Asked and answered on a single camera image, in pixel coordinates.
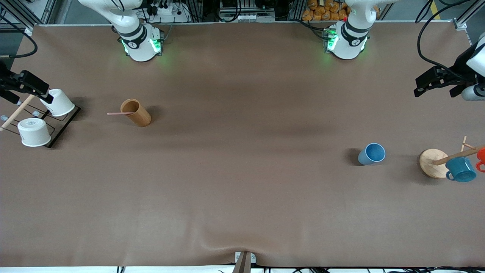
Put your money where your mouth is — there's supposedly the teal enamel mug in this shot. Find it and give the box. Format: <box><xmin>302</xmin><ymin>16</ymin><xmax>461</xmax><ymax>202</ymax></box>
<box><xmin>445</xmin><ymin>156</ymin><xmax>477</xmax><ymax>183</ymax></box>

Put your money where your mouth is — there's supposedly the brown cylindrical wooden holder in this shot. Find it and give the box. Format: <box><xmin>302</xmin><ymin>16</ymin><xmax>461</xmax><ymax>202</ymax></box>
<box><xmin>120</xmin><ymin>99</ymin><xmax>152</xmax><ymax>127</ymax></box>

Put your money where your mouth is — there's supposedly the wooden mug tree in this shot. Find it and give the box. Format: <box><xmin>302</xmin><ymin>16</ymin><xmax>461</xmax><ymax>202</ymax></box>
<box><xmin>419</xmin><ymin>136</ymin><xmax>485</xmax><ymax>179</ymax></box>

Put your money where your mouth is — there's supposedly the white power strip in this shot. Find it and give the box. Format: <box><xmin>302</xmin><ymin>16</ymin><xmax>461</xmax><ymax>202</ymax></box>
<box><xmin>146</xmin><ymin>0</ymin><xmax>190</xmax><ymax>23</ymax></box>

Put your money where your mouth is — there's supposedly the aluminium frame post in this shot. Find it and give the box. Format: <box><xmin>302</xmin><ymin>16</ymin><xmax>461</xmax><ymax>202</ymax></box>
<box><xmin>0</xmin><ymin>0</ymin><xmax>58</xmax><ymax>28</ymax></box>
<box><xmin>453</xmin><ymin>0</ymin><xmax>485</xmax><ymax>31</ymax></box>

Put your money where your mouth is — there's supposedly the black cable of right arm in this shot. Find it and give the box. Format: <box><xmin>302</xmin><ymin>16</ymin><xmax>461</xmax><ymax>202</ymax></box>
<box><xmin>0</xmin><ymin>11</ymin><xmax>39</xmax><ymax>60</ymax></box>

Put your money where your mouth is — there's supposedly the light blue plastic cup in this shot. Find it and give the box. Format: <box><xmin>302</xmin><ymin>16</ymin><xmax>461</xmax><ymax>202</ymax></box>
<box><xmin>358</xmin><ymin>143</ymin><xmax>386</xmax><ymax>166</ymax></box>

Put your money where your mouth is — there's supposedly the metal table edge bracket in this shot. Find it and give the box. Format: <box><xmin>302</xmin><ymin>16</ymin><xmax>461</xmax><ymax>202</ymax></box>
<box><xmin>232</xmin><ymin>251</ymin><xmax>257</xmax><ymax>273</ymax></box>

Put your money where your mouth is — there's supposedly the white cup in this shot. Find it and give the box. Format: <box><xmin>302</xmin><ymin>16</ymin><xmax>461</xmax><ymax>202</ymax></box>
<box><xmin>17</xmin><ymin>118</ymin><xmax>52</xmax><ymax>147</ymax></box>
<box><xmin>39</xmin><ymin>88</ymin><xmax>75</xmax><ymax>117</ymax></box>

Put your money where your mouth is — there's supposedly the orange snack bag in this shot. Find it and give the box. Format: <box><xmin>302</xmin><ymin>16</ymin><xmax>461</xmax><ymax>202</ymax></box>
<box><xmin>302</xmin><ymin>0</ymin><xmax>380</xmax><ymax>22</ymax></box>

